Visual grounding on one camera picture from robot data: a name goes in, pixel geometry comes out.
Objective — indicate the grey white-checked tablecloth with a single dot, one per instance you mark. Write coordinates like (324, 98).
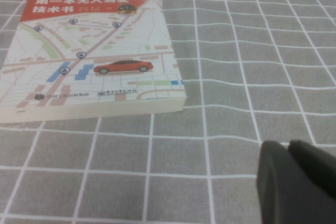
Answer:
(236, 77)

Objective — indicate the map cover book red car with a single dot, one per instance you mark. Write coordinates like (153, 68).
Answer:
(92, 51)

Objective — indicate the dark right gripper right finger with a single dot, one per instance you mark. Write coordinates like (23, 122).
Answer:
(315, 163)

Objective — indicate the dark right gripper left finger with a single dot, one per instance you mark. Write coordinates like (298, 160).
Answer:
(283, 195)

